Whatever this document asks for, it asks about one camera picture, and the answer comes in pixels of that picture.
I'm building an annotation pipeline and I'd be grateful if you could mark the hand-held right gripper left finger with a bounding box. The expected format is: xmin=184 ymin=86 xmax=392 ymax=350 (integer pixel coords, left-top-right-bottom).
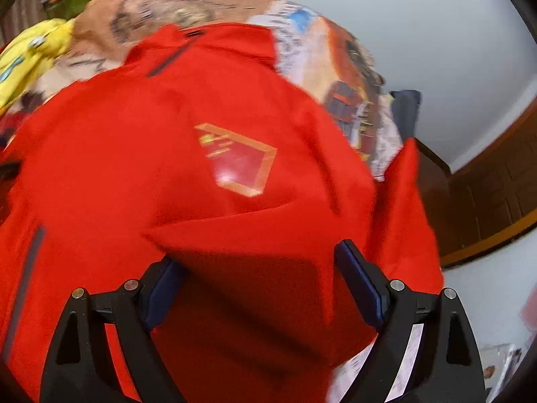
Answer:
xmin=40 ymin=258 xmax=187 ymax=403

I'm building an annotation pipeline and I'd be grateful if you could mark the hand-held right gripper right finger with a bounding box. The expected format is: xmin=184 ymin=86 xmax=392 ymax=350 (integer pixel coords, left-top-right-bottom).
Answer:
xmin=335 ymin=239 xmax=487 ymax=403

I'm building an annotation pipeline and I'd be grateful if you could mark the red jacket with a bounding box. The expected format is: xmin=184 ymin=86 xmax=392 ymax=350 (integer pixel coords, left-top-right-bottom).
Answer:
xmin=0 ymin=23 xmax=445 ymax=403

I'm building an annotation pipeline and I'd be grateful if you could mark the brown wooden door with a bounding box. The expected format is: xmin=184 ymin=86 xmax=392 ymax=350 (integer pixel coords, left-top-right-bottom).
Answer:
xmin=440 ymin=96 xmax=537 ymax=270

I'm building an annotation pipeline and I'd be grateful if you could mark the navy blue cloth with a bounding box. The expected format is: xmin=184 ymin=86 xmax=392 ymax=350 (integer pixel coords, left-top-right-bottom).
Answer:
xmin=389 ymin=90 xmax=423 ymax=144

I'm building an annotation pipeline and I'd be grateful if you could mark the yellow cloth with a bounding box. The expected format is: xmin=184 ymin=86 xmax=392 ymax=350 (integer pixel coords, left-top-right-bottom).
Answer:
xmin=0 ymin=19 xmax=77 ymax=115

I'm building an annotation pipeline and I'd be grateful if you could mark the printed bed sheet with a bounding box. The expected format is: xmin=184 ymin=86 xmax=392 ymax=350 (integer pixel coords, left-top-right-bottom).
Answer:
xmin=0 ymin=0 xmax=424 ymax=403

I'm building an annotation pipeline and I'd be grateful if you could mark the green packet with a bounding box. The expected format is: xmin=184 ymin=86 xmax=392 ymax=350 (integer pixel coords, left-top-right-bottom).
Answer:
xmin=49 ymin=0 xmax=98 ymax=23

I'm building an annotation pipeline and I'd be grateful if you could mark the striped brown curtain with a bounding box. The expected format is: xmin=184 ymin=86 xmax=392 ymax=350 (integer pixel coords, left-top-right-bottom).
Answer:
xmin=0 ymin=0 xmax=57 ymax=49

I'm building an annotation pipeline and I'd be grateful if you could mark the brown wooden bed frame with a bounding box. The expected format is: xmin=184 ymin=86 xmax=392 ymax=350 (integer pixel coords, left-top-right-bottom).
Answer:
xmin=413 ymin=138 xmax=454 ymax=261

